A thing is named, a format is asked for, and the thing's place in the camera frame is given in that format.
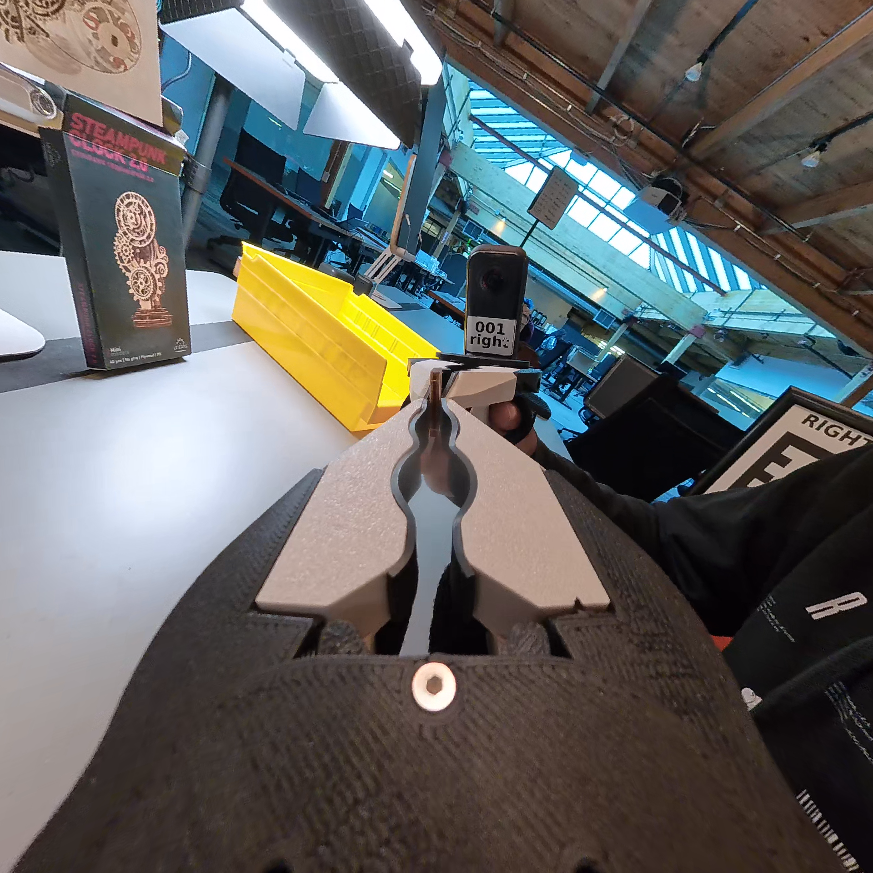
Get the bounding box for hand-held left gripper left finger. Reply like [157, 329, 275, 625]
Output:
[256, 399, 437, 645]

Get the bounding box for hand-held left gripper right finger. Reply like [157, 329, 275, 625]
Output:
[442, 400, 611, 640]

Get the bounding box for small wooden pin frame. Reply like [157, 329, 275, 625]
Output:
[424, 368, 447, 444]

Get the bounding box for yellow plastic bin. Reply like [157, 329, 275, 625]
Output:
[232, 241, 441, 432]

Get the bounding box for person's right forearm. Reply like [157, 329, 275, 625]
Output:
[535, 443, 873, 635]

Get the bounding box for grey desk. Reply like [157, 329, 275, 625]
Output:
[0, 249, 574, 873]

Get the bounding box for background long desk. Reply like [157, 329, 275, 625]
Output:
[225, 157, 383, 267]

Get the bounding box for person's right hand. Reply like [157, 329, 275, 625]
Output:
[417, 399, 541, 509]

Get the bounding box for hanging white sign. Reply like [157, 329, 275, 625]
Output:
[527, 167, 579, 231]

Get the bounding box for monitor on pale curved stand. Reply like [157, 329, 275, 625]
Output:
[355, 82, 447, 297]

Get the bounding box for black equipment case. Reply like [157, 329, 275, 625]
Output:
[566, 355, 744, 502]

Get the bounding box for ceiling-mounted white device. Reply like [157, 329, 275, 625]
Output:
[637, 177, 688, 222]

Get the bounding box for black office chair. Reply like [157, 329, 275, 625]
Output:
[208, 130, 294, 253]

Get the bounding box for black framed marker board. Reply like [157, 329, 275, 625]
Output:
[689, 385, 873, 495]

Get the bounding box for black puzzle box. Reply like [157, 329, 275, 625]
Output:
[40, 92, 193, 371]

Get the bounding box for overhead studio light panel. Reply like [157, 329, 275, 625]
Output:
[158, 0, 446, 151]

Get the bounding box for grey metal pole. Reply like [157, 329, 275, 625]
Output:
[181, 75, 236, 243]

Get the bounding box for paper instruction booklet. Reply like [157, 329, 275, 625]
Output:
[0, 0, 165, 127]

